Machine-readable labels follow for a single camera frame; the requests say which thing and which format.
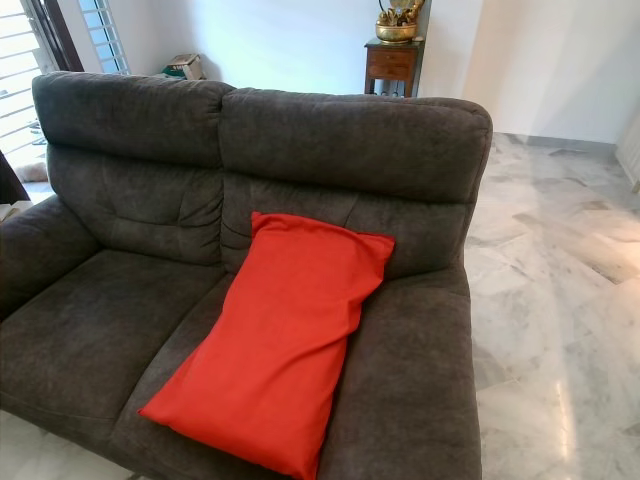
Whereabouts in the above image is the small brown wooden cabinet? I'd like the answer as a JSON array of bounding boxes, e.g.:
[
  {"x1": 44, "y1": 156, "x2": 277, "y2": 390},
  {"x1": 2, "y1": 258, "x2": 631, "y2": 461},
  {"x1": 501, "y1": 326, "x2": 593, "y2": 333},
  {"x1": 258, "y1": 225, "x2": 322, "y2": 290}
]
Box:
[{"x1": 365, "y1": 38, "x2": 423, "y2": 98}]

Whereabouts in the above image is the red pillow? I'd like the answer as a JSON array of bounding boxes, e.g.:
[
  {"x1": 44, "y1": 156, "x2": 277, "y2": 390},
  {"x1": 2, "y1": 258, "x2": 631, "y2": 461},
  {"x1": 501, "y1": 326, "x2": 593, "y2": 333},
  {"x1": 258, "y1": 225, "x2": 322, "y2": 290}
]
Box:
[{"x1": 138, "y1": 210, "x2": 397, "y2": 480}]

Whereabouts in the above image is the louvred glass window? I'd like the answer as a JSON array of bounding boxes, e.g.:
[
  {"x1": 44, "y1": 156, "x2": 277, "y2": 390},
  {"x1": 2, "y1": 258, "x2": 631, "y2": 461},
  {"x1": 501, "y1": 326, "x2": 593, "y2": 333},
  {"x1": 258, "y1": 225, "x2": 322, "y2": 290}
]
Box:
[{"x1": 78, "y1": 0, "x2": 131, "y2": 76}]

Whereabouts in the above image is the dark grey two-seat sofa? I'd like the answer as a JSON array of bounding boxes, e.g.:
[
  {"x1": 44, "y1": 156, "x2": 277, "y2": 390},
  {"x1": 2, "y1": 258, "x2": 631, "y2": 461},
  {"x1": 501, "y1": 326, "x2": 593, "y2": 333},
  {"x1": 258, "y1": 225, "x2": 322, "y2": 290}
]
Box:
[{"x1": 0, "y1": 70, "x2": 494, "y2": 480}]

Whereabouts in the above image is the small tan cardboard box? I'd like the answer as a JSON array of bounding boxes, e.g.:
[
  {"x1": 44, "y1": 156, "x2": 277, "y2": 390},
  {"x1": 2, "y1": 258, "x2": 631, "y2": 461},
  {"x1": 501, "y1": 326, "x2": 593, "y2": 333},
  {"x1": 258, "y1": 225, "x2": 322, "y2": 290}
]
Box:
[{"x1": 168, "y1": 53, "x2": 206, "y2": 79}]

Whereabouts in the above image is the dark wooden door frame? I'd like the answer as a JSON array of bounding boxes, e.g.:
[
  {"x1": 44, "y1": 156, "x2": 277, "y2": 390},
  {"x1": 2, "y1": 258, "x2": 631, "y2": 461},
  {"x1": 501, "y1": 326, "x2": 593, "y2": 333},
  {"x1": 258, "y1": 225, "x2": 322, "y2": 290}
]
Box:
[{"x1": 23, "y1": 0, "x2": 83, "y2": 73}]

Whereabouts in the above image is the brass bowl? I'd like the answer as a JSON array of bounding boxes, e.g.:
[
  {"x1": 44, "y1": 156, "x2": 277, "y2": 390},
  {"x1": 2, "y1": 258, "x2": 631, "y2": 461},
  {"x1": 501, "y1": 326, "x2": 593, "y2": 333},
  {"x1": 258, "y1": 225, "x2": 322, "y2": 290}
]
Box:
[{"x1": 376, "y1": 0, "x2": 426, "y2": 45}]

